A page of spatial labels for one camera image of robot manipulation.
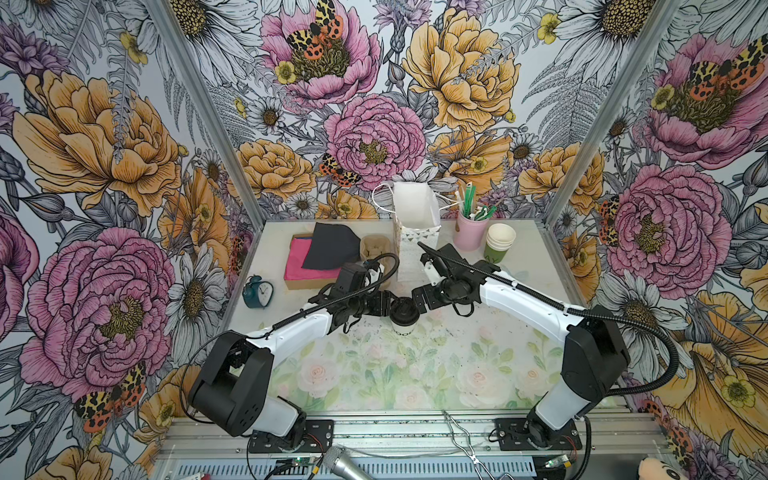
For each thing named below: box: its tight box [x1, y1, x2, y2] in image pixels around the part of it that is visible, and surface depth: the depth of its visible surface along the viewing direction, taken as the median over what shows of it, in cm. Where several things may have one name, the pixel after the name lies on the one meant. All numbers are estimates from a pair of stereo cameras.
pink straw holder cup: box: [454, 212, 489, 251], surface depth 110 cm
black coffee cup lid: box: [389, 297, 420, 327], surface depth 85 cm
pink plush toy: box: [637, 454, 689, 480], surface depth 66 cm
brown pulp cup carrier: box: [360, 234, 396, 273], surface depth 110 cm
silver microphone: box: [323, 446, 377, 480], surface depth 69 cm
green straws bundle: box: [463, 185, 497, 221], surface depth 105 cm
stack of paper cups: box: [484, 223, 516, 263], surface depth 104 cm
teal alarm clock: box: [242, 274, 274, 309], surface depth 96 cm
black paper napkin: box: [302, 222, 361, 270], surface depth 111 cm
